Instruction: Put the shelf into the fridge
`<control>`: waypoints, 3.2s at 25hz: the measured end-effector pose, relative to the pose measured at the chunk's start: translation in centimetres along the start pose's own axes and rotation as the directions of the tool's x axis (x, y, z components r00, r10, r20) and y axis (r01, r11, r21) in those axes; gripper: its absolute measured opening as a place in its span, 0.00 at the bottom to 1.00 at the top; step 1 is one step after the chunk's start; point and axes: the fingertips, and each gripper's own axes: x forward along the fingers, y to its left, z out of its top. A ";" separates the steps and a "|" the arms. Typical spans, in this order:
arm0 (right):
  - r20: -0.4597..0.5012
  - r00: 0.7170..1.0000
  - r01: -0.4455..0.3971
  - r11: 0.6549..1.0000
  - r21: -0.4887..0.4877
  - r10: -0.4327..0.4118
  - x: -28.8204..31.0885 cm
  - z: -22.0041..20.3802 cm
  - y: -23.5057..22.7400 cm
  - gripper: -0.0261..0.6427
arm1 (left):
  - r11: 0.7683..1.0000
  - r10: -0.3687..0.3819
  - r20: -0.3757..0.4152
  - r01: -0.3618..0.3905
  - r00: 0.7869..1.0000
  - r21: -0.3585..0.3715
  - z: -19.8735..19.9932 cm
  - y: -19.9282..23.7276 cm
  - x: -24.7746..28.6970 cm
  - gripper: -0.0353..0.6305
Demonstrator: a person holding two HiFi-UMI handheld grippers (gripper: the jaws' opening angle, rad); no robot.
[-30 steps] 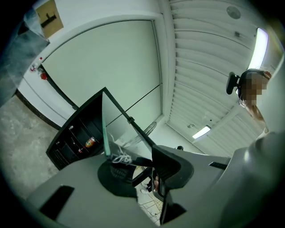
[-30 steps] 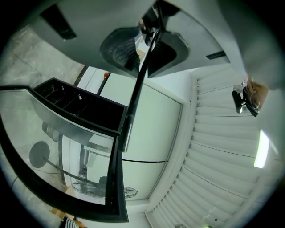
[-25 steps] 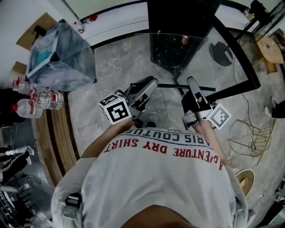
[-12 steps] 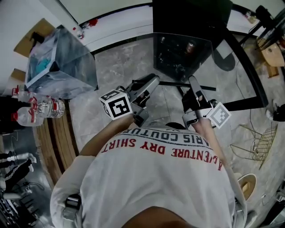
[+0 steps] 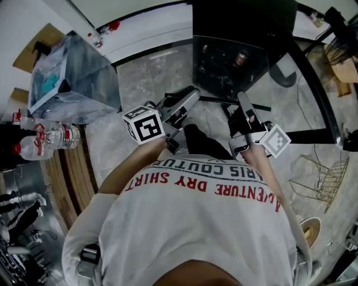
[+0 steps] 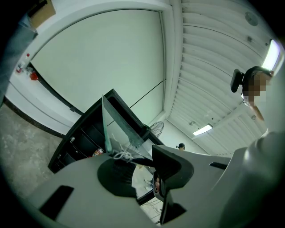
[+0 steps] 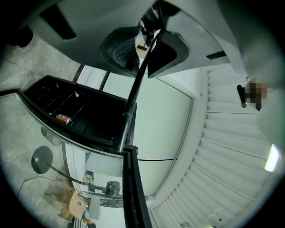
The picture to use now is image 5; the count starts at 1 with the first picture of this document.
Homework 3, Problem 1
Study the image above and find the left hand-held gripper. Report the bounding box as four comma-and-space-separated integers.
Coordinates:
122, 88, 201, 155

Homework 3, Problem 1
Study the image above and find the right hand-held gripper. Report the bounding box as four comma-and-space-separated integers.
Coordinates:
228, 90, 291, 160

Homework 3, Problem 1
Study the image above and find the person's right forearm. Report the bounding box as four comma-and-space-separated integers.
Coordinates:
244, 145, 289, 207

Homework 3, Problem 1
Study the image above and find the person's left forearm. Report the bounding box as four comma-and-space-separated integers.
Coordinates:
97, 138, 168, 195

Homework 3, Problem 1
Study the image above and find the black-framed glass door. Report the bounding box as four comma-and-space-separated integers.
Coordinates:
268, 25, 342, 145

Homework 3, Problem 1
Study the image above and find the person's left hand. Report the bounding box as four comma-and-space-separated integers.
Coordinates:
171, 109, 187, 124

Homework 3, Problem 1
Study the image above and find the person's white shoe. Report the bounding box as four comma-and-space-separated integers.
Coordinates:
181, 116, 199, 128

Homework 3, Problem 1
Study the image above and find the person's black trouser leg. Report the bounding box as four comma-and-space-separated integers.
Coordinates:
181, 122, 234, 160

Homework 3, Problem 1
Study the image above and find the black device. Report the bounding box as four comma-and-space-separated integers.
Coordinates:
341, 127, 358, 153

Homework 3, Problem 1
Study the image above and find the wooden plank ledge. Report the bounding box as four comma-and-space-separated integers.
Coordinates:
39, 125, 99, 232

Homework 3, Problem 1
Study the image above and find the clear bottle red label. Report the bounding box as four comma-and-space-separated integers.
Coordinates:
33, 122, 82, 150

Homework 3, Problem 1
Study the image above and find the beige round bucket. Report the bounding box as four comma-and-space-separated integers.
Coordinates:
299, 217, 323, 251

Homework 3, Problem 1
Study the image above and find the wooden stool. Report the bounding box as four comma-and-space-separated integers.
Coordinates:
324, 43, 358, 98

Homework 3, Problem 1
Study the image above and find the small bottle red cap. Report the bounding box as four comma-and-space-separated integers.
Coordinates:
87, 32, 103, 49

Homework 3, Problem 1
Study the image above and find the teal cloth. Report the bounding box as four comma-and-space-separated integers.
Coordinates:
41, 73, 62, 93

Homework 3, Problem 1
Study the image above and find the small cardboard piece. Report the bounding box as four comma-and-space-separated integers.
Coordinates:
10, 87, 30, 106

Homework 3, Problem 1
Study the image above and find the large cardboard box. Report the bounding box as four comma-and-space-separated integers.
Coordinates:
12, 23, 67, 75

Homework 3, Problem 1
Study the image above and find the black bag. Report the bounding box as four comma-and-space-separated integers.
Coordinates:
0, 122, 43, 171

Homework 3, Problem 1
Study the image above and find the black floor cable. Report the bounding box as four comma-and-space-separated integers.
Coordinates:
295, 72, 325, 170

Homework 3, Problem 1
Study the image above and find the gold wire rack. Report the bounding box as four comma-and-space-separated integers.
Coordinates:
289, 155, 350, 215

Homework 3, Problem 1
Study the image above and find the clear water jug red handle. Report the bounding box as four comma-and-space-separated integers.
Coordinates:
12, 108, 45, 132

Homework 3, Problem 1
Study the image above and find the grey harness strap buckle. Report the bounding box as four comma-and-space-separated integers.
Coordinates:
77, 244, 101, 280

